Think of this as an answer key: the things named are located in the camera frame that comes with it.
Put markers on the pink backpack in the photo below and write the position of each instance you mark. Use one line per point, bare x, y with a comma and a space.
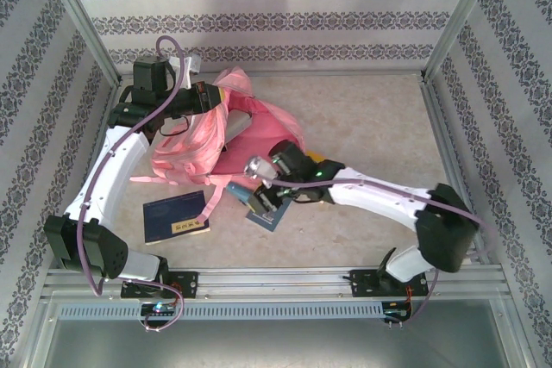
259, 126

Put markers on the navy patterned book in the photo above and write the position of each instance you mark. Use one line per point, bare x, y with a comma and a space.
271, 219

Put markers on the navy book with yellow label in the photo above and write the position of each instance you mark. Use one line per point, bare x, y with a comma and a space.
172, 217

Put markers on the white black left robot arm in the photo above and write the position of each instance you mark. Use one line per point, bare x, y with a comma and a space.
116, 170

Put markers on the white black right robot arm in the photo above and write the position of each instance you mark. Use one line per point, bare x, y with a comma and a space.
375, 195

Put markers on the right controller board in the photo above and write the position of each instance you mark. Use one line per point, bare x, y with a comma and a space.
394, 312

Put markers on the controller board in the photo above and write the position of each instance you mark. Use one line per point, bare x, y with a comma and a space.
157, 308
394, 312

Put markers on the left controller board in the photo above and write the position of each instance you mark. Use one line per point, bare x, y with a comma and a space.
157, 308

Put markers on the aluminium left side rail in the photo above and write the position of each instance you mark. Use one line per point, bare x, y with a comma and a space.
99, 144

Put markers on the aluminium mounting rail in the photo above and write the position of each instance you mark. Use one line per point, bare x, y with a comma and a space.
276, 284

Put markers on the aluminium rear rail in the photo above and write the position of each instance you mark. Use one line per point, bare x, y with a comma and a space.
388, 73

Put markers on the aluminium left rear post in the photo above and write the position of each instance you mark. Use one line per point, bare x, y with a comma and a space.
85, 19

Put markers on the aluminium post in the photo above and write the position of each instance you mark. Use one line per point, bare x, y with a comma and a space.
85, 19
460, 19

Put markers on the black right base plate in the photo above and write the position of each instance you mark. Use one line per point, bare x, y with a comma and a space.
362, 284

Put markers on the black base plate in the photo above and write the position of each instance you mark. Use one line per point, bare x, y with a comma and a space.
362, 284
185, 284

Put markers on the aluminium right side rail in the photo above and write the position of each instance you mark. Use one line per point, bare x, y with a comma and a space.
444, 126

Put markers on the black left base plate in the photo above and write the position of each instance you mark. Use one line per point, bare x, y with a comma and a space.
185, 284

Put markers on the aluminium right rear post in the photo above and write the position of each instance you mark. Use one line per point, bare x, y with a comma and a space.
460, 19

